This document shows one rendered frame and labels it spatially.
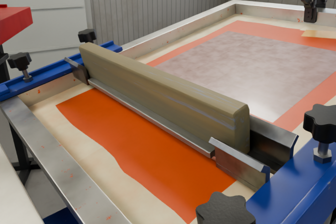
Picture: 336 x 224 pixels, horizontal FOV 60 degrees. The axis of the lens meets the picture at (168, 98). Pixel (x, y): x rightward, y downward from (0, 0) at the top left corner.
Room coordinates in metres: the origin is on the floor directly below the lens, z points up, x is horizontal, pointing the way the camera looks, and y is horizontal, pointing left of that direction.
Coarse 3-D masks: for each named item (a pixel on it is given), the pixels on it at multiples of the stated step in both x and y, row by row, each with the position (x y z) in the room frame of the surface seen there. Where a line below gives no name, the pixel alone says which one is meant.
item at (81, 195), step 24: (240, 0) 1.02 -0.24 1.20; (192, 24) 0.88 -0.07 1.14; (144, 48) 0.77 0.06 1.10; (24, 96) 0.57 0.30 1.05; (48, 96) 0.60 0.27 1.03; (24, 120) 0.45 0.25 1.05; (24, 144) 0.43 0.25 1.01; (48, 144) 0.38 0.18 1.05; (48, 168) 0.32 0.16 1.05; (72, 168) 0.32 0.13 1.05; (72, 192) 0.27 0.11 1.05; (96, 192) 0.27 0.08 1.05; (96, 216) 0.24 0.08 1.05; (120, 216) 0.23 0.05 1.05
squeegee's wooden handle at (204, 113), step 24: (96, 48) 0.56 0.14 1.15; (96, 72) 0.56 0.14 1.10; (120, 72) 0.47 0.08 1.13; (144, 72) 0.42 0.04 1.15; (144, 96) 0.43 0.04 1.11; (168, 96) 0.37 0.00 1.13; (192, 96) 0.34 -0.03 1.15; (216, 96) 0.33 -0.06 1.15; (192, 120) 0.34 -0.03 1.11; (216, 120) 0.31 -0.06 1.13; (240, 120) 0.29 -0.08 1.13; (240, 144) 0.30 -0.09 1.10
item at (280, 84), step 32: (256, 64) 0.61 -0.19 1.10; (288, 64) 0.59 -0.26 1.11; (320, 64) 0.57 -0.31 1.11; (256, 96) 0.49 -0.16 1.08; (288, 96) 0.47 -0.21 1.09; (320, 96) 0.46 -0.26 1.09; (160, 128) 0.43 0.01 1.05; (288, 128) 0.39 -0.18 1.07; (128, 160) 0.36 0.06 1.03; (160, 160) 0.35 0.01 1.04; (192, 160) 0.34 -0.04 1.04; (160, 192) 0.29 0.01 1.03; (192, 192) 0.29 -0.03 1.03
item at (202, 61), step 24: (240, 24) 0.89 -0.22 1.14; (264, 24) 0.86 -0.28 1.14; (192, 48) 0.76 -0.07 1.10; (216, 48) 0.74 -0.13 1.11; (240, 48) 0.71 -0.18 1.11; (264, 48) 0.69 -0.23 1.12; (168, 72) 0.64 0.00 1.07; (192, 72) 0.62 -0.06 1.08; (216, 72) 0.60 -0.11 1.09; (96, 96) 0.57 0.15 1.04; (72, 120) 0.49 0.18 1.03; (96, 120) 0.48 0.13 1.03; (120, 120) 0.47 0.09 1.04; (144, 120) 0.46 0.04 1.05
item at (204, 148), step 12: (96, 84) 0.54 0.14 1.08; (120, 96) 0.48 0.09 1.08; (132, 108) 0.44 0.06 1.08; (144, 108) 0.43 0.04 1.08; (156, 120) 0.39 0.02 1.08; (168, 120) 0.39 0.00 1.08; (168, 132) 0.37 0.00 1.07; (180, 132) 0.36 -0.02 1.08; (192, 144) 0.33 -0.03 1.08; (204, 144) 0.32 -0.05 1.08
